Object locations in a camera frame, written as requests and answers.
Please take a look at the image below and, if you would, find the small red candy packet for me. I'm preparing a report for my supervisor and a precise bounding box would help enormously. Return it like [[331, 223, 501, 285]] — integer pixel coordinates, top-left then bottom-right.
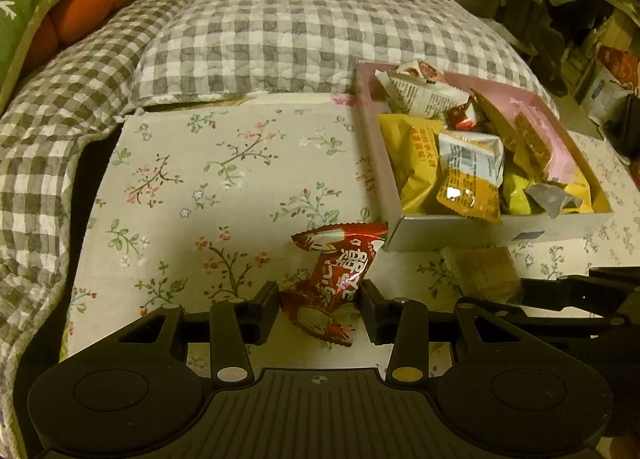
[[446, 96, 484, 133]]

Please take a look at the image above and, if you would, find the clear wafer packet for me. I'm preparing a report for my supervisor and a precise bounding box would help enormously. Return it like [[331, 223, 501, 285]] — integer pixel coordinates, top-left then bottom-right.
[[440, 245, 523, 301]]

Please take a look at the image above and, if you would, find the grey checked blanket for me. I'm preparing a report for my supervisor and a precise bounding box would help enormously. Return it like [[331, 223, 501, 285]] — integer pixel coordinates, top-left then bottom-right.
[[0, 0, 560, 459]]

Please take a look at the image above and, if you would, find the white triangular snack packet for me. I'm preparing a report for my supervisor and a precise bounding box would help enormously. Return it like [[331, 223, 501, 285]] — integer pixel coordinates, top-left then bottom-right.
[[529, 182, 582, 219]]

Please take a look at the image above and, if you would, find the dark object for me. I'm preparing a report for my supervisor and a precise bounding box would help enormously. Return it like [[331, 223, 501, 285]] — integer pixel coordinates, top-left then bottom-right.
[[602, 94, 640, 163]]

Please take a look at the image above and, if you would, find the clear plastic snack packet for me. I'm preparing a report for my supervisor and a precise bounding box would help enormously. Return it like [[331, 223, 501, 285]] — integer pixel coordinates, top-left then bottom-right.
[[514, 106, 560, 181]]

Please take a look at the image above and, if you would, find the yellow snack packet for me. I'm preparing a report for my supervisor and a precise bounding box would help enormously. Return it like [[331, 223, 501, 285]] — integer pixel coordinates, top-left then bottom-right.
[[377, 113, 447, 216], [560, 172, 610, 215], [501, 163, 547, 216]]

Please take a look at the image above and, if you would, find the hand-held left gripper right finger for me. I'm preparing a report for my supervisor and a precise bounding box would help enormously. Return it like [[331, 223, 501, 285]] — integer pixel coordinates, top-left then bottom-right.
[[357, 281, 525, 384]]

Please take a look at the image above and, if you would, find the red foil snack packet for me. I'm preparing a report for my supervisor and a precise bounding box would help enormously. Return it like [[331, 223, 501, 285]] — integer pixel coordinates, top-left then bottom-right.
[[291, 220, 390, 349]]

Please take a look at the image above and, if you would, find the white brown-print snack packet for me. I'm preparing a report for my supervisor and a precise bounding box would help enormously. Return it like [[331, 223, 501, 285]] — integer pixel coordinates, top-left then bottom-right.
[[375, 59, 472, 121]]

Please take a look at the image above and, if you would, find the printed paper bag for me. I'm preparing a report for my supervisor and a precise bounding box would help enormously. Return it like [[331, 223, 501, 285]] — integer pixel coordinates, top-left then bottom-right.
[[579, 42, 640, 126]]

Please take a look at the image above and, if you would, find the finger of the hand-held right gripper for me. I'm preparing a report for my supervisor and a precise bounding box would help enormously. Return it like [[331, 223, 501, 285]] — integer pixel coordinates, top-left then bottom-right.
[[519, 266, 640, 314], [500, 311, 640, 341]]

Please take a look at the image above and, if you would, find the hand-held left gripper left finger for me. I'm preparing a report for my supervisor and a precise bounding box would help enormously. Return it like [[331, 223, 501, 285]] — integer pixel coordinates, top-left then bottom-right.
[[114, 281, 281, 386]]

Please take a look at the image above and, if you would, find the floral tablecloth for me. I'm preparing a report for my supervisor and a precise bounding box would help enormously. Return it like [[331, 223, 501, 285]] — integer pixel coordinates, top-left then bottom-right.
[[62, 92, 640, 377]]

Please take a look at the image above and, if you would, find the orange snack packet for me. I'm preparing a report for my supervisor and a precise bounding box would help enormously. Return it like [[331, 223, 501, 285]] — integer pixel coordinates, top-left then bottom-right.
[[436, 166, 503, 226]]

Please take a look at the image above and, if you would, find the gold snack packet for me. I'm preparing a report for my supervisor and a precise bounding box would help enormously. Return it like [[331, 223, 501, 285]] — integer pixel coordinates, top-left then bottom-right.
[[471, 88, 527, 167]]

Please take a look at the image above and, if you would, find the small orange pumpkin cushion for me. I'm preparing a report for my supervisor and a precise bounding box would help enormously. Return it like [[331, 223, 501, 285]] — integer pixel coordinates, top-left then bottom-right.
[[22, 0, 137, 71]]

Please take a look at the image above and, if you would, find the pink cardboard box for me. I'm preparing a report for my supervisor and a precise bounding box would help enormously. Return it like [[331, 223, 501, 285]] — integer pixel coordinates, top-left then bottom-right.
[[352, 59, 615, 254]]

